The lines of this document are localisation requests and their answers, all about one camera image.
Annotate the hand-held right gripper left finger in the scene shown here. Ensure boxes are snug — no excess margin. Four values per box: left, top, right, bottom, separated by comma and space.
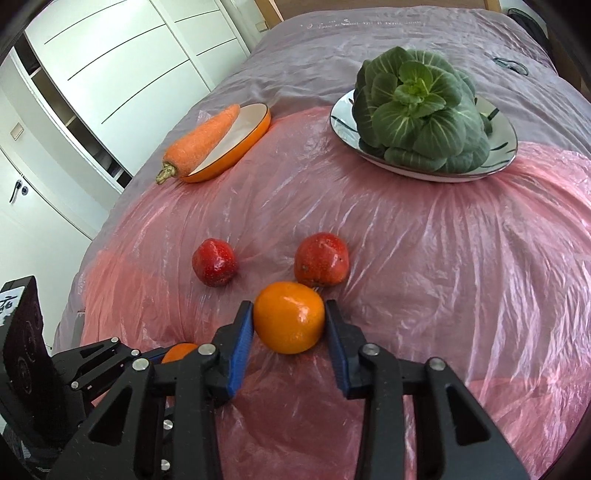
48, 300, 256, 480

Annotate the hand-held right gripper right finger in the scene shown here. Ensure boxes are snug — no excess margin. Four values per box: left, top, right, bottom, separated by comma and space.
323, 299, 532, 480

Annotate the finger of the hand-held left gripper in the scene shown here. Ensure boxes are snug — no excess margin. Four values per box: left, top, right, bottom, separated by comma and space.
154, 397, 178, 476
50, 337, 167, 393

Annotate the orange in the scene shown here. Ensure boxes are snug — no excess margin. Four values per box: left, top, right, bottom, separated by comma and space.
253, 281, 326, 355
161, 342, 199, 365

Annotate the red apple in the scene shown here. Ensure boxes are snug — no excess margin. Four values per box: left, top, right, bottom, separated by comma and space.
191, 237, 239, 288
294, 232, 350, 289

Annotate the pink plastic sheet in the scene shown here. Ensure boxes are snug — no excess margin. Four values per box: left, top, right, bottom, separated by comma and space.
76, 107, 591, 480

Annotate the white door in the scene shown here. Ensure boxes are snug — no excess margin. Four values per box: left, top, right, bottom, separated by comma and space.
0, 148, 95, 296

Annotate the carrot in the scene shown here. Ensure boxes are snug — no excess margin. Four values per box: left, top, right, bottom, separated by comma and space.
156, 103, 242, 185

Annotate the orange-rimmed white plate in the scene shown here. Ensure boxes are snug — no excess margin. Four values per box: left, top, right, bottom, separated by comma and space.
178, 102, 272, 184

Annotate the green bok choy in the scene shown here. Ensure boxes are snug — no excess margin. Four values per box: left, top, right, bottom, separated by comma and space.
352, 46, 491, 174

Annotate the white patterned plate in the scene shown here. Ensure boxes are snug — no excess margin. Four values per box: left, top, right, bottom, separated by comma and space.
329, 89, 519, 183

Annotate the white wardrobe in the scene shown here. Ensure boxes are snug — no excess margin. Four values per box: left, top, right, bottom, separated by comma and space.
0, 0, 252, 190

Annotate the wooden headboard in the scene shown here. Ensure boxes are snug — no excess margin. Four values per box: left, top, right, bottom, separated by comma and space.
256, 0, 502, 21

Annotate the wooden nightstand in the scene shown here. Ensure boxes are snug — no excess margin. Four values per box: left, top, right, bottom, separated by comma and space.
547, 28, 591, 100

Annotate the black backpack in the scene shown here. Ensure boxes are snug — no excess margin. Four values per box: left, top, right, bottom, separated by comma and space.
510, 7, 552, 44

